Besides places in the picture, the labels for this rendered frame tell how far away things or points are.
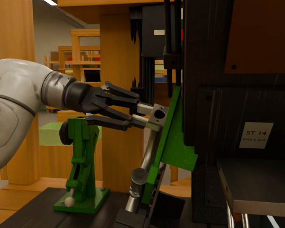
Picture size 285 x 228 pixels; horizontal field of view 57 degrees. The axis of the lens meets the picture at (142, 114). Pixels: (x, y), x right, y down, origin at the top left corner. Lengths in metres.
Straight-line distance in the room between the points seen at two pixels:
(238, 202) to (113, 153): 0.65
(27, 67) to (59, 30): 10.85
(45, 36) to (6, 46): 10.63
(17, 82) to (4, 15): 0.48
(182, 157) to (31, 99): 0.38
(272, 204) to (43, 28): 11.61
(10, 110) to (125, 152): 0.45
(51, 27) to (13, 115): 11.08
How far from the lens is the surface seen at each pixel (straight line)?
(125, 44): 0.92
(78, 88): 0.65
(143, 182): 0.55
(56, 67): 11.43
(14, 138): 0.66
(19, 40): 1.08
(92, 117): 0.62
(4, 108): 0.65
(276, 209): 0.39
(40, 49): 11.76
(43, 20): 11.87
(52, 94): 0.66
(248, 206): 0.38
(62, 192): 0.99
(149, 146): 0.69
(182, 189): 1.03
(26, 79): 0.68
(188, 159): 0.55
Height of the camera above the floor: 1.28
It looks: 7 degrees down
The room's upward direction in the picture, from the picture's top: straight up
